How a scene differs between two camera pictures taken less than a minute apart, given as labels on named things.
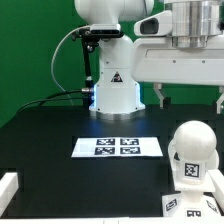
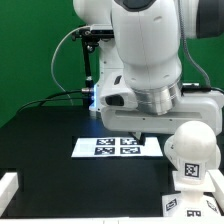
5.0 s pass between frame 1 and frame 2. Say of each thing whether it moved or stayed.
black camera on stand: stayed
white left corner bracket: stayed
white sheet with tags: stayed
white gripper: moved
